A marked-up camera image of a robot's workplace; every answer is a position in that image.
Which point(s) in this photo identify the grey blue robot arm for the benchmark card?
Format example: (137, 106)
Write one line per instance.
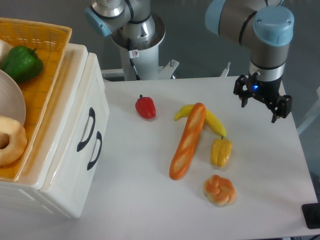
(265, 27)

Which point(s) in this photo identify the green bell pepper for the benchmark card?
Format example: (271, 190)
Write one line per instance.
(22, 64)

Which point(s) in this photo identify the red bell pepper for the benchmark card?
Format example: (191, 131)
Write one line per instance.
(145, 107)

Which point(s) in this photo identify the beige bagel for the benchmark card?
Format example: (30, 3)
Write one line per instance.
(17, 140)

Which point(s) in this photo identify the white plastic drawer cabinet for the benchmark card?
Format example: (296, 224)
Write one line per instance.
(25, 193)

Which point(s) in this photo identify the white frame at right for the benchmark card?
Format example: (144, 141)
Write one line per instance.
(310, 115)

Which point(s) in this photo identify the yellow banana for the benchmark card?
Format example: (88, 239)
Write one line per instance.
(210, 119)

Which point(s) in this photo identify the orange baguette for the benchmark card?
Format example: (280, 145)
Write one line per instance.
(188, 143)

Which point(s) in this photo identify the black device at edge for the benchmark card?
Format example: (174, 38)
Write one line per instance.
(311, 214)

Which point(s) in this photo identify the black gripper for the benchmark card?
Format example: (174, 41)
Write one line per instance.
(266, 92)

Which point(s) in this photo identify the yellow bell pepper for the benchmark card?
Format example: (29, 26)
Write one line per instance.
(220, 151)

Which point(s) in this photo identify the braided bread roll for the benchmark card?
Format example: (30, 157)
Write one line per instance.
(220, 191)

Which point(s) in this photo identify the white plate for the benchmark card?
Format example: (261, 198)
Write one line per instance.
(12, 102)

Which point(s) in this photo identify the white object in basket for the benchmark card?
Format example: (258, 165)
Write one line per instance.
(4, 50)

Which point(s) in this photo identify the yellow woven basket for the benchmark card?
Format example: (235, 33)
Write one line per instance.
(50, 42)

